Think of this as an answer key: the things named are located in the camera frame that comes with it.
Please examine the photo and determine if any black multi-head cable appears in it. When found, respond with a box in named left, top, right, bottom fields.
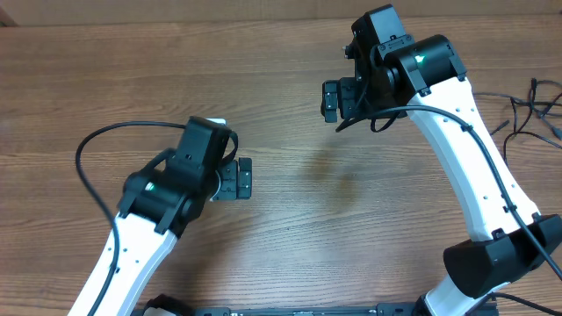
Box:
left=472, top=77, right=562, bottom=164

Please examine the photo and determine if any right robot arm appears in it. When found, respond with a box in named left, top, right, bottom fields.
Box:
left=321, top=4, right=561, bottom=315

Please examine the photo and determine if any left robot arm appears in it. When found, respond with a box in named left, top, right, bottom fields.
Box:
left=69, top=116, right=252, bottom=315

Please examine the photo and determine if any right camera cable black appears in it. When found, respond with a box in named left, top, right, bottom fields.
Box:
left=335, top=105, right=561, bottom=315

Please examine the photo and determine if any camera cable black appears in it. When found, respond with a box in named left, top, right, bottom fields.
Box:
left=75, top=120, right=188, bottom=316
left=335, top=105, right=561, bottom=315

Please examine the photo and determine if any left camera cable black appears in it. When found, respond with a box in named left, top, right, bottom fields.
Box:
left=75, top=120, right=188, bottom=316

